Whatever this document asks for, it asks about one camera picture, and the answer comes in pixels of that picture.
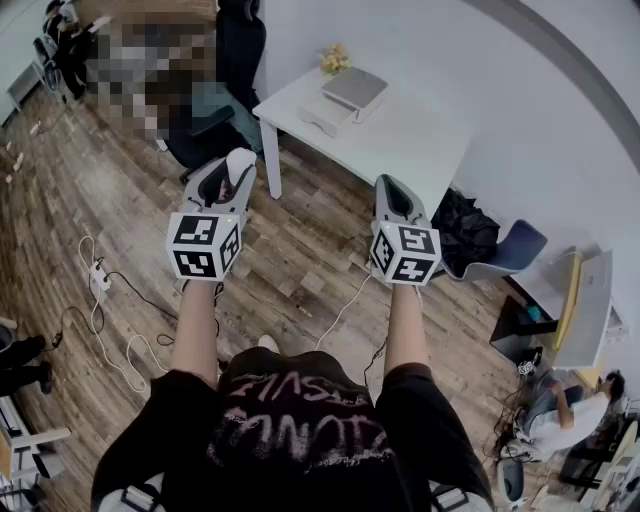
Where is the white power strip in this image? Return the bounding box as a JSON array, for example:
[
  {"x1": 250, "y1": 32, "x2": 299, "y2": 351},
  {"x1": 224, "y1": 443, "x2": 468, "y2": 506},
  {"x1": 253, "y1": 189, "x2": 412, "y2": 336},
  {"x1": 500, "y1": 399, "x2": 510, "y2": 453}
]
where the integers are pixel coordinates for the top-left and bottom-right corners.
[{"x1": 89, "y1": 262, "x2": 113, "y2": 294}]

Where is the black floor cable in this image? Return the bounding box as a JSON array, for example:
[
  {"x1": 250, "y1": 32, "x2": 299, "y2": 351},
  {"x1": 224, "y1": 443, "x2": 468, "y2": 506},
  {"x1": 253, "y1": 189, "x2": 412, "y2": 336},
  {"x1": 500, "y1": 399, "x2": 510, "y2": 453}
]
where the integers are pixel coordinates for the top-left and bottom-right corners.
[{"x1": 44, "y1": 257, "x2": 177, "y2": 351}]

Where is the white blue device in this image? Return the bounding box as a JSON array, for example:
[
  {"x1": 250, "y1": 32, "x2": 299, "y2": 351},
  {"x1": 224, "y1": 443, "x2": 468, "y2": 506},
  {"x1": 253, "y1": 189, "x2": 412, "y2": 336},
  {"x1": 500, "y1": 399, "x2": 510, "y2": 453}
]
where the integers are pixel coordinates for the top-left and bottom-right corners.
[{"x1": 495, "y1": 457, "x2": 526, "y2": 506}]

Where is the person's black printed shirt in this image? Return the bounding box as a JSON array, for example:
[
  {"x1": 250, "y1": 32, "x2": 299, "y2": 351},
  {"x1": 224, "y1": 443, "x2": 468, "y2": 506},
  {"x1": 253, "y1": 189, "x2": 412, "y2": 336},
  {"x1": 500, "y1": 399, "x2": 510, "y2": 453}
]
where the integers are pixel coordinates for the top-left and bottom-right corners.
[{"x1": 92, "y1": 347, "x2": 496, "y2": 512}]

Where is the grey lidded box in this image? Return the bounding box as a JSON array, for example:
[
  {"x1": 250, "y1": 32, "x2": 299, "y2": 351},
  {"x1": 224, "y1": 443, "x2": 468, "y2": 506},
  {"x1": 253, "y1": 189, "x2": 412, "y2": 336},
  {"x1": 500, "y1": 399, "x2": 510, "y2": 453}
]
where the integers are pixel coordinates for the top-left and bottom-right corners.
[{"x1": 298, "y1": 67, "x2": 390, "y2": 139}]

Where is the white shelf rack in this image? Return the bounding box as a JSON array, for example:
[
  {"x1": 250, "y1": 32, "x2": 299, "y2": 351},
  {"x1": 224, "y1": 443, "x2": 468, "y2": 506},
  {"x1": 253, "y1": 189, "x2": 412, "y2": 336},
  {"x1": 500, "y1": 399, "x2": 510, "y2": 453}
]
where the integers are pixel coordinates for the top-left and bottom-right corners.
[{"x1": 0, "y1": 394, "x2": 72, "y2": 501}]

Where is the black bag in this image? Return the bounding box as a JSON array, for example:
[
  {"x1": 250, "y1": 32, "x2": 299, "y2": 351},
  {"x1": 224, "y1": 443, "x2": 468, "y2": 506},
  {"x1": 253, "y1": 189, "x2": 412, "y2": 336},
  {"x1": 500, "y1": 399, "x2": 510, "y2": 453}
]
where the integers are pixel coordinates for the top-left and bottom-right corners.
[{"x1": 430, "y1": 187, "x2": 501, "y2": 279}]

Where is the grey board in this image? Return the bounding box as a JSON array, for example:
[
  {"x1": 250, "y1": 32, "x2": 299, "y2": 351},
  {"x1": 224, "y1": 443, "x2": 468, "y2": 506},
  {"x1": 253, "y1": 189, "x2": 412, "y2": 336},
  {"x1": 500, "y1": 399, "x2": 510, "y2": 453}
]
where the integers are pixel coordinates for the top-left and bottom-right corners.
[{"x1": 552, "y1": 247, "x2": 615, "y2": 372}]

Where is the thin white gripper cable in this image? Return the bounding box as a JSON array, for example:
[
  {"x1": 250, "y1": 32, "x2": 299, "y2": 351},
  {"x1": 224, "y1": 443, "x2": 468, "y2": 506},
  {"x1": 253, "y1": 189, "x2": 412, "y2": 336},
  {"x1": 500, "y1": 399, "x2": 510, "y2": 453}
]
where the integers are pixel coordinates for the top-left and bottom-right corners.
[{"x1": 313, "y1": 273, "x2": 374, "y2": 352}]

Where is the yellow board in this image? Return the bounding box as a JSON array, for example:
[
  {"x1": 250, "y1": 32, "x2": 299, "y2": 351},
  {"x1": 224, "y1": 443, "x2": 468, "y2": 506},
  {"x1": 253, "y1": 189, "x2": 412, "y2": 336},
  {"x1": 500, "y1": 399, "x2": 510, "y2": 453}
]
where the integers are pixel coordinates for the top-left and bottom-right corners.
[{"x1": 554, "y1": 252, "x2": 585, "y2": 351}]

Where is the person's left forearm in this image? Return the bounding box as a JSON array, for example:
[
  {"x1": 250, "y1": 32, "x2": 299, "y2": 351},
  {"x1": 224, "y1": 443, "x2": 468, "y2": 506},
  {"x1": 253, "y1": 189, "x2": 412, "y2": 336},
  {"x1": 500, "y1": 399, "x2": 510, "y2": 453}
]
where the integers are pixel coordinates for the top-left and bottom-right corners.
[{"x1": 169, "y1": 278, "x2": 225, "y2": 387}]

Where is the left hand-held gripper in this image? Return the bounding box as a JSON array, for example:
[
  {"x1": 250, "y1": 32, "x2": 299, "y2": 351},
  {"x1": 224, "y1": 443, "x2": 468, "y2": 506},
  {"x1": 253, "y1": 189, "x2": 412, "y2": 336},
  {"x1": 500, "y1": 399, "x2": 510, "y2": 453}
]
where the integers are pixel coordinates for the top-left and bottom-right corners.
[{"x1": 166, "y1": 155, "x2": 258, "y2": 284}]

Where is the white table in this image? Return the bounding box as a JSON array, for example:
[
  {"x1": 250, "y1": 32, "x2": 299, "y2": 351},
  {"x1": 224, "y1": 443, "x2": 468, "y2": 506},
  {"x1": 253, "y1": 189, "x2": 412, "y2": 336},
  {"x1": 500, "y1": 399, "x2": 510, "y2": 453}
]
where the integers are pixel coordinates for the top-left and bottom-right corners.
[{"x1": 252, "y1": 64, "x2": 476, "y2": 226}]

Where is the white harness strap with buckle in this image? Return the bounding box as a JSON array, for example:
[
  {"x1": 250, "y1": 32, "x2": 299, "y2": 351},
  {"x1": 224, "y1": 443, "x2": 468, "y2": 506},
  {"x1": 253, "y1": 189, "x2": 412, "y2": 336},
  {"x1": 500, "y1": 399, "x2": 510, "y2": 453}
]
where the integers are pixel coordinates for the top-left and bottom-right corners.
[
  {"x1": 99, "y1": 472, "x2": 166, "y2": 512},
  {"x1": 429, "y1": 479, "x2": 496, "y2": 512}
]

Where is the small white desk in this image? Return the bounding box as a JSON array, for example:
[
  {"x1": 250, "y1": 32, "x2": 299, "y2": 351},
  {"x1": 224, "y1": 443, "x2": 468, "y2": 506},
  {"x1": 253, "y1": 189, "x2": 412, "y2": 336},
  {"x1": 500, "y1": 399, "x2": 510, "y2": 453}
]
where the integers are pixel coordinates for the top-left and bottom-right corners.
[{"x1": 5, "y1": 60, "x2": 47, "y2": 114}]

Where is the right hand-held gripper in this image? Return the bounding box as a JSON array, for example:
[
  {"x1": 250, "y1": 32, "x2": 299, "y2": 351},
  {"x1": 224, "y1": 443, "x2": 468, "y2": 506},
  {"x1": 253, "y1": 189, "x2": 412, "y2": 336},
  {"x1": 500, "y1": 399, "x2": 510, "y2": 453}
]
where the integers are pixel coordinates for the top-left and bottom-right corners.
[{"x1": 369, "y1": 173, "x2": 443, "y2": 287}]

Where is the person's right forearm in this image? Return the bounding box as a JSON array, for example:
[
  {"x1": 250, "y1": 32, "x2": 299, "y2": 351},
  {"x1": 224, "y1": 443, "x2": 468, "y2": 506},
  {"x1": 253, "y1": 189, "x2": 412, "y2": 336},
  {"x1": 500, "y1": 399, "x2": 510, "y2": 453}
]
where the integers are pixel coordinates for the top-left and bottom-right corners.
[{"x1": 382, "y1": 282, "x2": 434, "y2": 382}]

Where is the teal cloth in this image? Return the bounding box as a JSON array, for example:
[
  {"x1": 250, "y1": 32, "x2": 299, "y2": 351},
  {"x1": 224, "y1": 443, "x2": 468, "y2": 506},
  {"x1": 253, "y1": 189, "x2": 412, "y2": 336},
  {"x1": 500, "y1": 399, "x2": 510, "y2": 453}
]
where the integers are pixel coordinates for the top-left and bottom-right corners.
[{"x1": 192, "y1": 82, "x2": 262, "y2": 152}]

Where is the white floor cable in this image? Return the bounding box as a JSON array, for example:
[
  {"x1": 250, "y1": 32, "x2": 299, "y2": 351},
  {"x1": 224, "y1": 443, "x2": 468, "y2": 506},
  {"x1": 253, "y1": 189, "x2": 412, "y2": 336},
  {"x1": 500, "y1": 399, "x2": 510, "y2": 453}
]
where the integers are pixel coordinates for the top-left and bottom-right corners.
[{"x1": 77, "y1": 234, "x2": 171, "y2": 394}]

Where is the blue chair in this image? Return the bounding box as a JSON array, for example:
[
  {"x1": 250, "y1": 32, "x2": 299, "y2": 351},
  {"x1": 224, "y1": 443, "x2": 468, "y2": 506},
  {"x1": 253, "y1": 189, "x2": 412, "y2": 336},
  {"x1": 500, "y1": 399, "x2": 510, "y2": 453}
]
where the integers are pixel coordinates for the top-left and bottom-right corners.
[{"x1": 444, "y1": 219, "x2": 549, "y2": 284}]

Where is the black office chair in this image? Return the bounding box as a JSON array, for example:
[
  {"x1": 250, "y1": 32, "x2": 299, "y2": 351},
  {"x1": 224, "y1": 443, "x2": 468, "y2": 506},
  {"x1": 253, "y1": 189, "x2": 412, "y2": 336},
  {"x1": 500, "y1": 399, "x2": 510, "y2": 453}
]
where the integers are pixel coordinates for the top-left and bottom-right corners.
[{"x1": 162, "y1": 0, "x2": 269, "y2": 182}]

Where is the yellow flower bunch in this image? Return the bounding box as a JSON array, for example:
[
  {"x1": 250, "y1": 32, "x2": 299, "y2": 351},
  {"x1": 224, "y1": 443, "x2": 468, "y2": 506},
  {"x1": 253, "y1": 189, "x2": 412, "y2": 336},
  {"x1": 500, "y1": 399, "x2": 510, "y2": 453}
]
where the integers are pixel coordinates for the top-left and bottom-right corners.
[{"x1": 319, "y1": 43, "x2": 353, "y2": 77}]

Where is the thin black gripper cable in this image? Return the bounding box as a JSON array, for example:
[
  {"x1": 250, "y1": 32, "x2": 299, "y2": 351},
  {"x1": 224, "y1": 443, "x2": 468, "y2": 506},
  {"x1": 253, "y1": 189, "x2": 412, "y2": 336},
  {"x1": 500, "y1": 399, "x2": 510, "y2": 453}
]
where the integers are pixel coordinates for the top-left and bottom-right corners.
[
  {"x1": 212, "y1": 280, "x2": 226, "y2": 374},
  {"x1": 363, "y1": 339, "x2": 389, "y2": 401}
]

